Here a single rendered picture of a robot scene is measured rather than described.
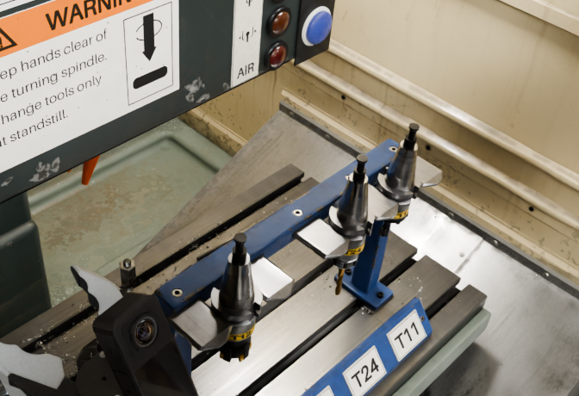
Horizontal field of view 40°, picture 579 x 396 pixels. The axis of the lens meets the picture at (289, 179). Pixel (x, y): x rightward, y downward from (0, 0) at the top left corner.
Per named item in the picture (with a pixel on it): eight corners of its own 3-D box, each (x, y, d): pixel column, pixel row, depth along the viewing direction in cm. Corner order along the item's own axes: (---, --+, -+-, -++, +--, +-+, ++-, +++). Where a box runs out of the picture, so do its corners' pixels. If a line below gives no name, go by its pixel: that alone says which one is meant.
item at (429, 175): (448, 177, 121) (449, 173, 120) (427, 193, 118) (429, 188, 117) (412, 155, 124) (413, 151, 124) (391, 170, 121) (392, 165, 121)
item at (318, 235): (356, 246, 108) (357, 242, 107) (330, 265, 105) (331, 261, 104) (318, 219, 111) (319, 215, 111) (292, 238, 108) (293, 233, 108)
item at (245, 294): (234, 276, 100) (237, 238, 95) (262, 294, 98) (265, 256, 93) (211, 297, 97) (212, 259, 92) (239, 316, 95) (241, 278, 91)
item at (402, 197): (390, 173, 121) (394, 160, 120) (423, 192, 119) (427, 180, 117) (367, 192, 118) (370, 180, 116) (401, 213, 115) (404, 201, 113)
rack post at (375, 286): (394, 295, 143) (426, 170, 123) (375, 311, 140) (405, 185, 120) (351, 265, 148) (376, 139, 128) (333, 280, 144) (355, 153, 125)
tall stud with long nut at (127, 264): (142, 313, 135) (139, 261, 126) (129, 322, 133) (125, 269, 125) (132, 304, 136) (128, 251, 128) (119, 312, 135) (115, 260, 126)
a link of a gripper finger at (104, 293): (73, 301, 74) (106, 379, 68) (69, 258, 70) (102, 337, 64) (106, 291, 75) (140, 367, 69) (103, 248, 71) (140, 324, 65)
